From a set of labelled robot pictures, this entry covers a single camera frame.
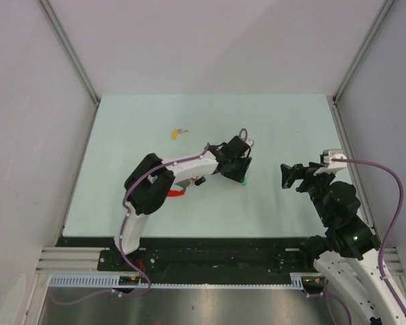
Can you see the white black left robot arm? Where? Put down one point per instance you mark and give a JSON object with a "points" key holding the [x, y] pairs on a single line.
{"points": [[147, 187]]}

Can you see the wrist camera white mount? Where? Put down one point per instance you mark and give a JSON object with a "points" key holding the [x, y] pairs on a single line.
{"points": [[331, 161], [249, 142]]}

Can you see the red handled metal key holder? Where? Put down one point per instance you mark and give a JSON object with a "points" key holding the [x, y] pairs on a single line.
{"points": [[179, 189]]}

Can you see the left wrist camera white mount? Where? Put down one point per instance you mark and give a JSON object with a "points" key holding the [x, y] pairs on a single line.
{"points": [[249, 142]]}

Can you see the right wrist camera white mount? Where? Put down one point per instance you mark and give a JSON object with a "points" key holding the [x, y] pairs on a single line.
{"points": [[331, 161]]}

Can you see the grey slotted cable duct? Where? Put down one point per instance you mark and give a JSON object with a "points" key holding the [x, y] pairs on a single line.
{"points": [[110, 281]]}

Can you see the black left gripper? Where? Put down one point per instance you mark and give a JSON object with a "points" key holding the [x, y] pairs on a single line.
{"points": [[239, 175]]}

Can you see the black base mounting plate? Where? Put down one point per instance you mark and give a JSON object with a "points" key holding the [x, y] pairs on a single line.
{"points": [[281, 255]]}

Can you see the left aluminium frame post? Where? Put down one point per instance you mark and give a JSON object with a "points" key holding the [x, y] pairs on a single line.
{"points": [[68, 48]]}

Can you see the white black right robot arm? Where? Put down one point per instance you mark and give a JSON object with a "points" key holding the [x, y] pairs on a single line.
{"points": [[350, 256]]}

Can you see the right aluminium frame post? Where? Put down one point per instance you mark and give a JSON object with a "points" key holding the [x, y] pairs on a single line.
{"points": [[365, 46]]}

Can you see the key with yellow tag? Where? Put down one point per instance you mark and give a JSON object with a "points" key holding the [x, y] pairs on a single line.
{"points": [[177, 132]]}

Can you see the aluminium frame post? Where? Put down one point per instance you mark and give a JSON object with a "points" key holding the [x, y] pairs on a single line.
{"points": [[68, 48], [365, 46]]}

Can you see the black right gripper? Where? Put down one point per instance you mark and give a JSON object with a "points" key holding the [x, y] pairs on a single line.
{"points": [[297, 171]]}

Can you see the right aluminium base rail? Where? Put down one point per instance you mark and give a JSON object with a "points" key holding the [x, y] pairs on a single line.
{"points": [[391, 261]]}

